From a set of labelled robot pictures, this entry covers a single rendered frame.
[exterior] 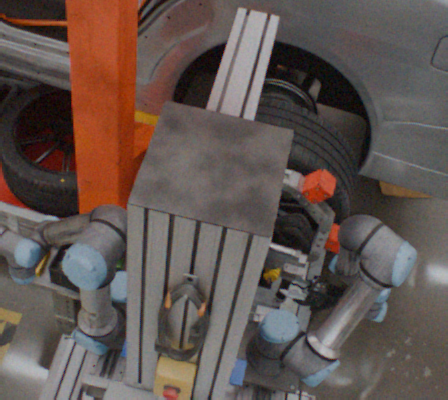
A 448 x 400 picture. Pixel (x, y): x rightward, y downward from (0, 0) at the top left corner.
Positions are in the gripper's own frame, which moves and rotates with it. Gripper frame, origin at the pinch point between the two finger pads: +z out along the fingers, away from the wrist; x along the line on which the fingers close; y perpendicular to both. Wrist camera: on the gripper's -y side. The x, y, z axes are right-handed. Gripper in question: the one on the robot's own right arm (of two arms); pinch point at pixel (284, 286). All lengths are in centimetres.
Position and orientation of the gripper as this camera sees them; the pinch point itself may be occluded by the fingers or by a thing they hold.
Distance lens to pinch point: 260.4
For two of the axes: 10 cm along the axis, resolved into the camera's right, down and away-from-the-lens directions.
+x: -2.7, 7.4, -6.1
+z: -9.6, -2.8, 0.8
